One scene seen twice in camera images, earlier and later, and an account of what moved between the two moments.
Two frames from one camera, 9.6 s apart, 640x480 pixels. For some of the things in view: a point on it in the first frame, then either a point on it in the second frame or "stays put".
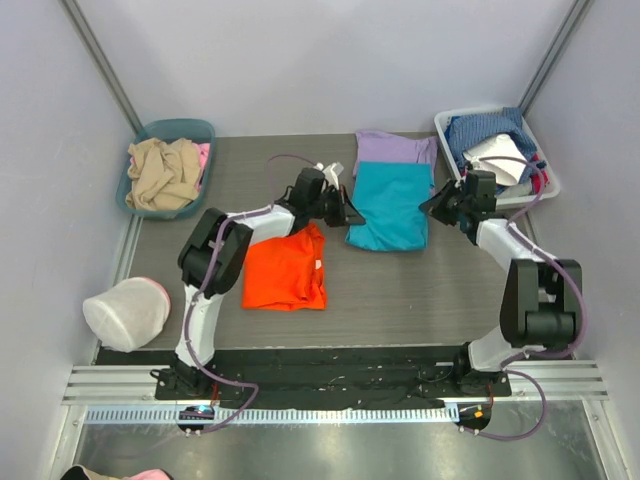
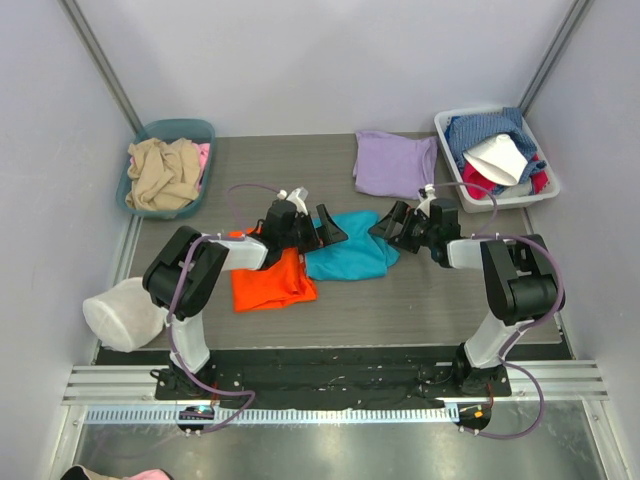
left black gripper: (338, 207) → (310, 228)
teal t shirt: (388, 196) → (362, 256)
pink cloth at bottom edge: (154, 474) stays put
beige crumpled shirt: (162, 176) stays put
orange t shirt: (286, 272) stays put
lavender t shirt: (383, 147) stays put
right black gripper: (447, 202) → (405, 228)
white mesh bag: (129, 315) stays put
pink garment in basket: (204, 150) stays put
